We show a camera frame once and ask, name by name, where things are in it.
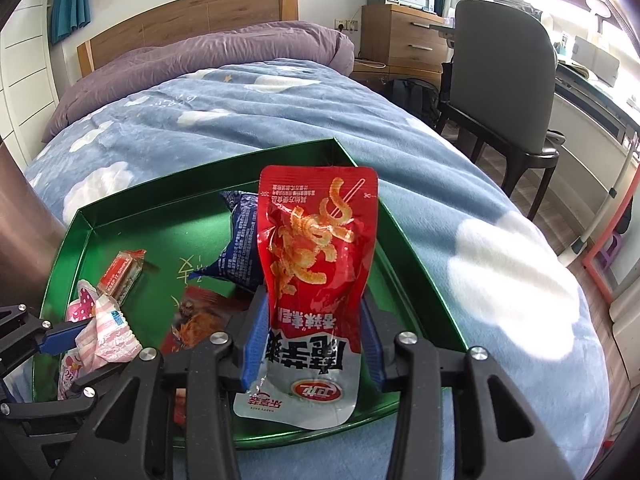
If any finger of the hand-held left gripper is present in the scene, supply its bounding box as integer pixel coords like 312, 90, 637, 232
0, 382, 101, 423
0, 304, 96, 361

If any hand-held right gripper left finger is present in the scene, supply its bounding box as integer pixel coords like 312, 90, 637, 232
50, 285, 271, 480

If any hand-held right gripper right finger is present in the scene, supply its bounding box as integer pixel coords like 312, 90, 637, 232
361, 297, 591, 480

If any pink cartoon snack packet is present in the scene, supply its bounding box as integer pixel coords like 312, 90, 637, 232
57, 280, 108, 401

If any red-brown snack packet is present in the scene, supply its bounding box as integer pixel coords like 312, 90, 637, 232
160, 285, 256, 426

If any red and white snack pouch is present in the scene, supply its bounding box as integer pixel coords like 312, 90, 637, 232
232, 165, 379, 430

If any green tray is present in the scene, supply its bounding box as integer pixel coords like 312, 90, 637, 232
32, 137, 468, 448

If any small red wrapped candy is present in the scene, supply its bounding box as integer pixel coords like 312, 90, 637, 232
96, 249, 147, 306

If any blue snack packet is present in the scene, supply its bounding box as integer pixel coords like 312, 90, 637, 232
202, 190, 266, 291

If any black and steel electric kettle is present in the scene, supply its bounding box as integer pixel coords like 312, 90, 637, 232
0, 142, 68, 311

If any black backpack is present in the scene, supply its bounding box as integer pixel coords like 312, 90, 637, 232
387, 77, 443, 126

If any white wardrobe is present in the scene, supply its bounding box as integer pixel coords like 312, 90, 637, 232
0, 0, 66, 166

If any grey chair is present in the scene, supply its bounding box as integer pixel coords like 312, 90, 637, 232
435, 0, 566, 223

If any purple pillow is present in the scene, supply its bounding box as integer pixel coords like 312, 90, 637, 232
42, 21, 356, 142

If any wooden drawer cabinet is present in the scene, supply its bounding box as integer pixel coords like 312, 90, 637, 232
360, 4, 451, 73

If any white desk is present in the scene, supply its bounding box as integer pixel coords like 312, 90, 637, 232
550, 60, 640, 266

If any wooden headboard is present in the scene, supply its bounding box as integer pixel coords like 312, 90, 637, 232
76, 0, 299, 72

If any pink frame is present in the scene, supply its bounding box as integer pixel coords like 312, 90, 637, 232
582, 180, 640, 306

